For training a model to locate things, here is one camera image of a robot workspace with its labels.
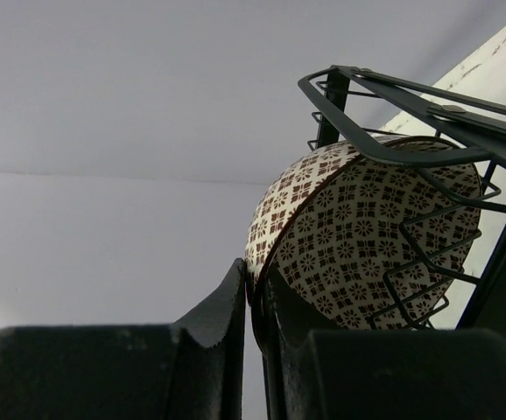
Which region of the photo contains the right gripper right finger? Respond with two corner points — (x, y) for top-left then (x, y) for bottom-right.
(263, 276), (506, 419)

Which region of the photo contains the black wire dish rack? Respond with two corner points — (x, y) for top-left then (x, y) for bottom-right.
(298, 66), (506, 335)

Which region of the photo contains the brown white patterned bowl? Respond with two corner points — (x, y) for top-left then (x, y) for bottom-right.
(244, 142), (481, 343)

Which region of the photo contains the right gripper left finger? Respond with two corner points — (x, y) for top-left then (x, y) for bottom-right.
(0, 260), (246, 419)

